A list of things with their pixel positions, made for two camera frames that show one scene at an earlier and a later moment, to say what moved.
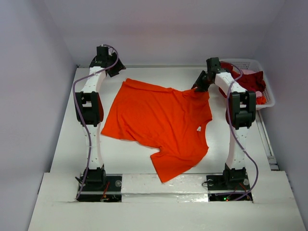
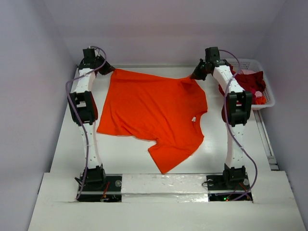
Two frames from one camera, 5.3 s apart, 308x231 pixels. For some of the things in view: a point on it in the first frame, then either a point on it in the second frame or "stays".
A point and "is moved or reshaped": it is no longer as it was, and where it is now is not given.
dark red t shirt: x=254 y=82 stays
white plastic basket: x=238 y=64 stays
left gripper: x=119 y=67 to x=108 y=68
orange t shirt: x=173 y=120 is moved or reshaped
